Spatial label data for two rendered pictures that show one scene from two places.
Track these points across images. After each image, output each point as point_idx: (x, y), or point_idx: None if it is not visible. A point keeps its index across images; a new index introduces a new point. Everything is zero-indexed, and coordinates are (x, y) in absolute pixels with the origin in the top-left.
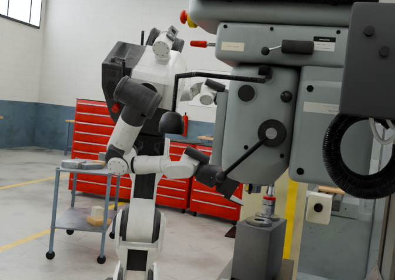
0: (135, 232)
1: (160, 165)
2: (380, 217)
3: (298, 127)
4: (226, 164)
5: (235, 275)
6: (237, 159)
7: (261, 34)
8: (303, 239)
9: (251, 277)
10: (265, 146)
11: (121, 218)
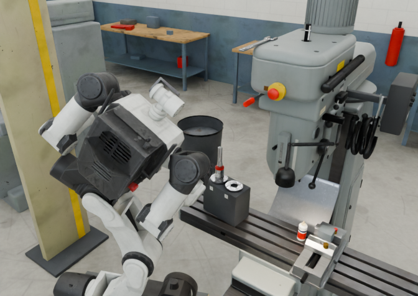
0: (157, 262)
1: (184, 203)
2: None
3: (329, 137)
4: (300, 176)
5: (236, 224)
6: (317, 171)
7: (329, 96)
8: None
9: (243, 217)
10: (316, 154)
11: (145, 265)
